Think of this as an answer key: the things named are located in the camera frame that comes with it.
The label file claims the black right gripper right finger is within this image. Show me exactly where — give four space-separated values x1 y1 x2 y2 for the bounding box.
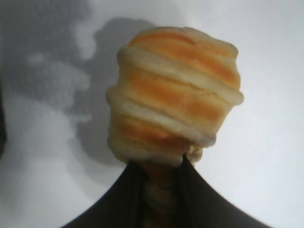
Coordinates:
171 153 241 228

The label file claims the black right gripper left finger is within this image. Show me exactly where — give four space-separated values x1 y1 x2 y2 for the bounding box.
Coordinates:
62 162 147 228

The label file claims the long striped bread loaf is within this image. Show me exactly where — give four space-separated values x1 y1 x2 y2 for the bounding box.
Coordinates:
105 26 245 228

